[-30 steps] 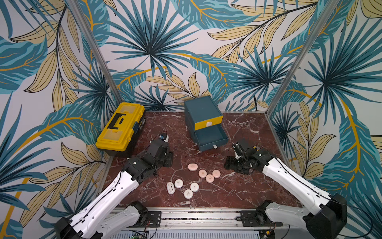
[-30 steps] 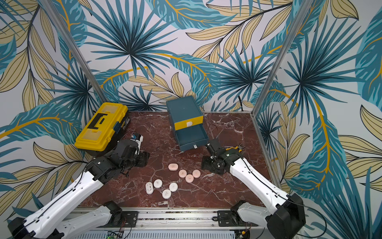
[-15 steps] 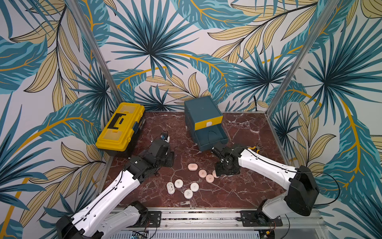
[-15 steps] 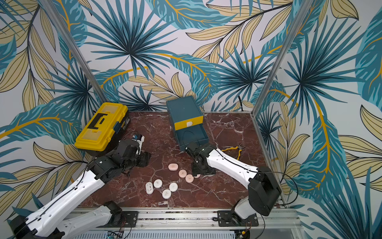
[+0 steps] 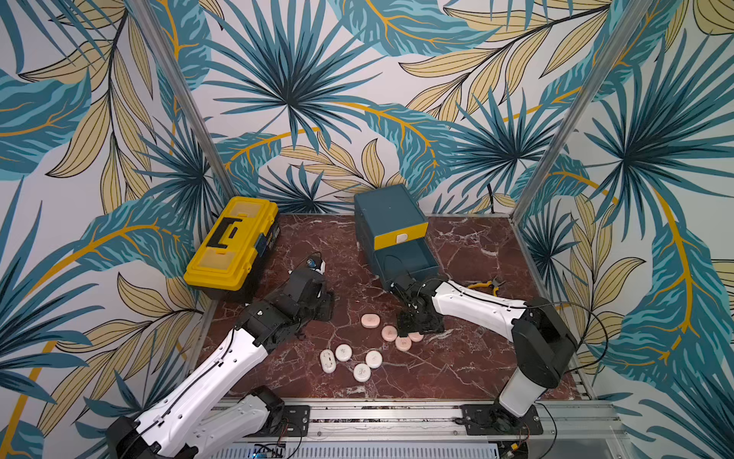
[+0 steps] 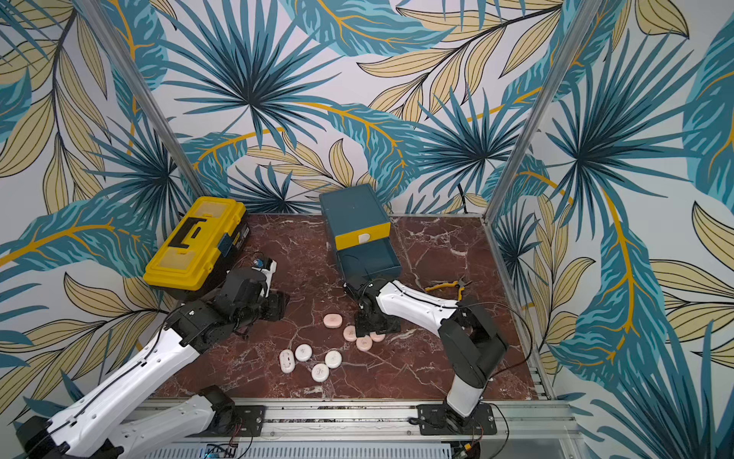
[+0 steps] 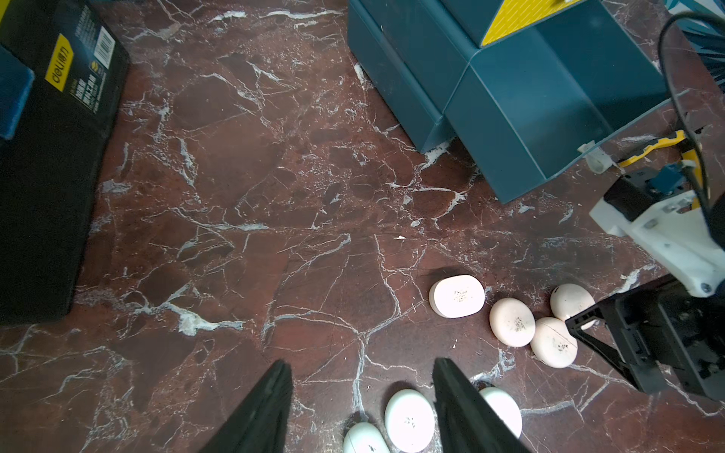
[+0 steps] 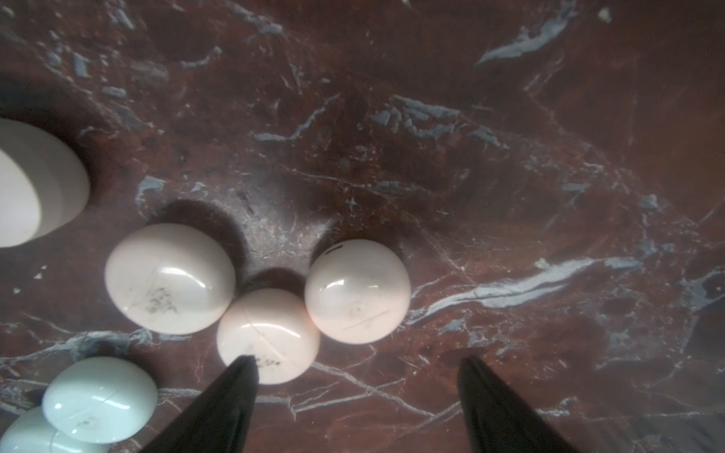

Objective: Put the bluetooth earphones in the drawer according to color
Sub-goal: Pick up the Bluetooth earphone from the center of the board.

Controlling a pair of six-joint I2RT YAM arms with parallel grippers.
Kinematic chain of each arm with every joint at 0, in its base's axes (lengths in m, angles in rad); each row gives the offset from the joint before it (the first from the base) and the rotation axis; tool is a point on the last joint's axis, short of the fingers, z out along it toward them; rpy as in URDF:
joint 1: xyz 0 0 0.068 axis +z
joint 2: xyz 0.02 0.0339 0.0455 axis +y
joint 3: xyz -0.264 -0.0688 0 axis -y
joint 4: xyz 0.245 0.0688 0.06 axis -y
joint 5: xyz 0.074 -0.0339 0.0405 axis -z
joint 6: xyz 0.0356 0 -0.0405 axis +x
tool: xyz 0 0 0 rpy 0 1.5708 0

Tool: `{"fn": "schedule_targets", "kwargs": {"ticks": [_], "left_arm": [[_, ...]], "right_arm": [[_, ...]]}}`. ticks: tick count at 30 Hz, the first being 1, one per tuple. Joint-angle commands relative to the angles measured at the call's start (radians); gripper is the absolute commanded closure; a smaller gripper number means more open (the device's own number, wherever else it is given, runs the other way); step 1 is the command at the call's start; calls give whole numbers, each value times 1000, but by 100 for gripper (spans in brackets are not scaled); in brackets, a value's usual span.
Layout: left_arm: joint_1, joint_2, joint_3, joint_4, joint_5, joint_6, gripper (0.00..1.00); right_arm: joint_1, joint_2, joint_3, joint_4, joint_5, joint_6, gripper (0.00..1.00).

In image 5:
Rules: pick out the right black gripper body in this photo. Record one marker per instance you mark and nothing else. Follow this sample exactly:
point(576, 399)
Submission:
point(422, 316)

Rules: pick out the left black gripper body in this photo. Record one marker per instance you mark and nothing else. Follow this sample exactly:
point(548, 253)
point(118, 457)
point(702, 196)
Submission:
point(322, 309)

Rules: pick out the pink oval earphone case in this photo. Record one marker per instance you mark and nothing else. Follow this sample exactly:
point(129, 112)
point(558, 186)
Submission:
point(370, 321)

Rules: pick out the teal drawer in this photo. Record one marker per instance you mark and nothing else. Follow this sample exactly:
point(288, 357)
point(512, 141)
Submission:
point(412, 258)

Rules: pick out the yellow top drawer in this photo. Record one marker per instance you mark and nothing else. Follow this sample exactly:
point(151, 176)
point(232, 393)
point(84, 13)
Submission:
point(399, 236)

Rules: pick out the teal drawer cabinet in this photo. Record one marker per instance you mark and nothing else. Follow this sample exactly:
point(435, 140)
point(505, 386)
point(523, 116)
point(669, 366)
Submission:
point(381, 210)

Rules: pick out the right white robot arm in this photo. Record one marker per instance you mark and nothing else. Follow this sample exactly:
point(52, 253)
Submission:
point(543, 343)

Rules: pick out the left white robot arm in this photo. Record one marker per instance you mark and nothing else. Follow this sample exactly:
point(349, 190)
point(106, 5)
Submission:
point(182, 424)

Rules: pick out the white round case right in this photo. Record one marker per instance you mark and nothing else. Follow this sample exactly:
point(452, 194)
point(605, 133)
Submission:
point(374, 359)

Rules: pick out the white round case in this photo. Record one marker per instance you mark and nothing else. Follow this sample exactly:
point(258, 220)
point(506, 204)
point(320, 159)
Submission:
point(362, 372)
point(343, 353)
point(374, 359)

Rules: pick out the white oval earphone case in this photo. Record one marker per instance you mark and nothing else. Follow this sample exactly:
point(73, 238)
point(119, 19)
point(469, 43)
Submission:
point(328, 361)

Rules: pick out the white round case upper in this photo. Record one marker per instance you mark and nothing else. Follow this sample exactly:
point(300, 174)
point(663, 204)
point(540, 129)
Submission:
point(343, 353)

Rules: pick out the white round case lower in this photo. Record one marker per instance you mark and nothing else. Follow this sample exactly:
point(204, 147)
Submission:
point(362, 372)

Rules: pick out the yellow black toolbox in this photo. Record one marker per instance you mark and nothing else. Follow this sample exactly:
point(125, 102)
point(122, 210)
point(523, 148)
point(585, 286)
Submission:
point(231, 259)

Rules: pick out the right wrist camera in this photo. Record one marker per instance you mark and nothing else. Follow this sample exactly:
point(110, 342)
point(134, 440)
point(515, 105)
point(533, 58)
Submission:
point(406, 287)

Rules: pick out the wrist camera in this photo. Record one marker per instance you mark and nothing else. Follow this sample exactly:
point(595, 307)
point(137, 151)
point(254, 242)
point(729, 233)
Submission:
point(316, 263)
point(406, 287)

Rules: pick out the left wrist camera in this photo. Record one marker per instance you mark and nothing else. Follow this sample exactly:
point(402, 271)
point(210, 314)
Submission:
point(316, 263)

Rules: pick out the yellow handled pliers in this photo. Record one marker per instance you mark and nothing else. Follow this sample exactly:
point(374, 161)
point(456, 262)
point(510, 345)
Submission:
point(492, 287)

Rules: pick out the aluminium front rail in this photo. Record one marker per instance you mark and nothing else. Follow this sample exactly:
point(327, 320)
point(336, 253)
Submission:
point(573, 429)

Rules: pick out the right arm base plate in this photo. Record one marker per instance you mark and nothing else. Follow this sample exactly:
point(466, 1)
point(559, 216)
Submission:
point(495, 420)

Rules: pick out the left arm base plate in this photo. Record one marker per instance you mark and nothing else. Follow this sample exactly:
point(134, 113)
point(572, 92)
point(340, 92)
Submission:
point(291, 421)

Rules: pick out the left aluminium frame post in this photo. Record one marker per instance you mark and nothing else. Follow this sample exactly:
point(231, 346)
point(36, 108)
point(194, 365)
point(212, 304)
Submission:
point(154, 35)

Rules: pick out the aluminium frame post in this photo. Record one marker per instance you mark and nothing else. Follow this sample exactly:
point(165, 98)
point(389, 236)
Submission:
point(154, 35)
point(618, 40)

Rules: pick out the right aluminium frame post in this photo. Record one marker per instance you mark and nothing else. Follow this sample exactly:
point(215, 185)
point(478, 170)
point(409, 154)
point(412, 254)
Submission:
point(618, 40)

